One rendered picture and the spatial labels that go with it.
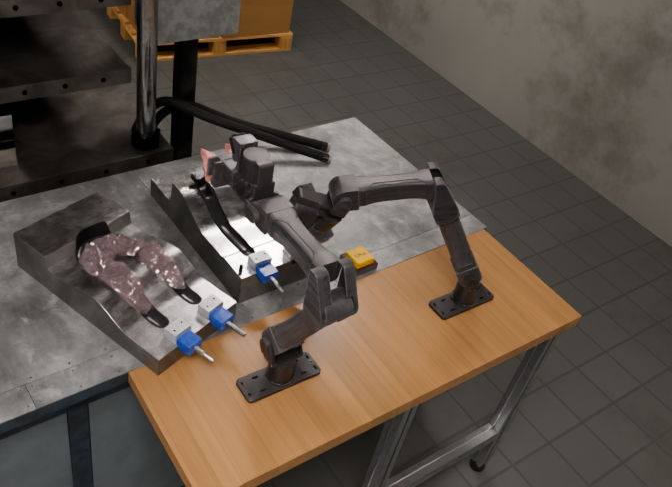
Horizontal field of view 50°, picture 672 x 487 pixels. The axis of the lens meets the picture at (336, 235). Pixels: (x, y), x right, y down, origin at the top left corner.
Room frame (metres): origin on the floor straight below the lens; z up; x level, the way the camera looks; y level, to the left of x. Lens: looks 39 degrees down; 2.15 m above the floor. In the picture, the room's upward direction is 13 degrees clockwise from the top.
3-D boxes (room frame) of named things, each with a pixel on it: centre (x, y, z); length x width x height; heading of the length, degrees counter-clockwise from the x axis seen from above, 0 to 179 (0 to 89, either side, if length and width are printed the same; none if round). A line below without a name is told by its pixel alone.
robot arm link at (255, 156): (1.22, 0.18, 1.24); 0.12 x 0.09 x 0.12; 43
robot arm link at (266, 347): (1.10, 0.06, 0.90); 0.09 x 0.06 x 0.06; 133
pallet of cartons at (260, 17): (4.40, 1.19, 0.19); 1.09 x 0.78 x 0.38; 134
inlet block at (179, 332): (1.08, 0.26, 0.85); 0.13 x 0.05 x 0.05; 63
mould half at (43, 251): (1.25, 0.48, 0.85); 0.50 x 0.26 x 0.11; 63
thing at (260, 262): (1.33, 0.14, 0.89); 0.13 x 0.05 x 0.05; 45
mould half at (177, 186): (1.56, 0.29, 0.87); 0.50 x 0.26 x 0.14; 45
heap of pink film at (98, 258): (1.25, 0.48, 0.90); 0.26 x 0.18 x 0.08; 63
